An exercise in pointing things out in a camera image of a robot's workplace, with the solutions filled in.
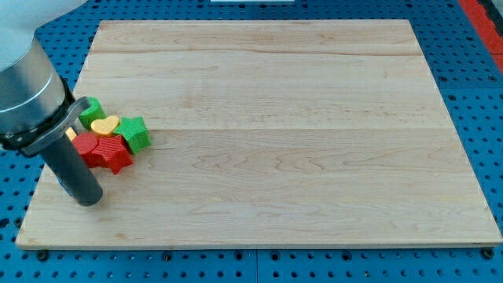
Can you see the green cylinder block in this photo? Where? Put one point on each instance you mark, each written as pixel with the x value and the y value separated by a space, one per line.
pixel 94 112

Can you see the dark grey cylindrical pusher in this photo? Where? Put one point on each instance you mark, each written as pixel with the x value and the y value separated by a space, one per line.
pixel 72 172

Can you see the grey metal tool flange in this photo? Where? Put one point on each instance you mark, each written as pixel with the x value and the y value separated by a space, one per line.
pixel 32 141

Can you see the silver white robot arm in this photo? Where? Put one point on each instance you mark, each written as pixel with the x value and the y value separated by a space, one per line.
pixel 37 106

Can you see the green star block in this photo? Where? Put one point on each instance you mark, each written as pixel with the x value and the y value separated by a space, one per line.
pixel 134 132

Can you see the light wooden board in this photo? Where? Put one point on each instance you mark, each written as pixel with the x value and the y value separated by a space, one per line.
pixel 269 134

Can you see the red strip at corner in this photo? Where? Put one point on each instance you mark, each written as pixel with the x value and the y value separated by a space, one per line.
pixel 487 21

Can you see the red star block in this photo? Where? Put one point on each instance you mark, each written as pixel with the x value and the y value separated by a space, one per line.
pixel 112 153

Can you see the yellow heart block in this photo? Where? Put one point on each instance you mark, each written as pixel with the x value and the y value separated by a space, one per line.
pixel 105 127

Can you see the red cylinder block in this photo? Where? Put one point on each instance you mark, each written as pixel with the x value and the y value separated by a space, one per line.
pixel 85 144

